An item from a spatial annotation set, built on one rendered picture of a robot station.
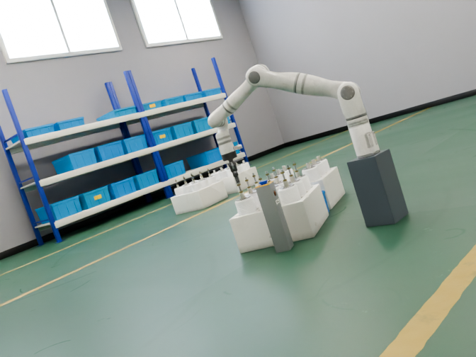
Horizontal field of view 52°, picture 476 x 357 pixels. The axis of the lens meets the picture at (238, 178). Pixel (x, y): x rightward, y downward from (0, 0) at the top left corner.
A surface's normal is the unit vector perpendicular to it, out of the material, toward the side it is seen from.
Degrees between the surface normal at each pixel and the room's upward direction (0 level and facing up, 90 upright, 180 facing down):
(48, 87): 90
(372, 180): 90
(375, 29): 90
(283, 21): 90
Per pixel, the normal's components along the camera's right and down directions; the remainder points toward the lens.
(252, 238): -0.35, 0.19
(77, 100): 0.69, -0.16
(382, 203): -0.66, 0.28
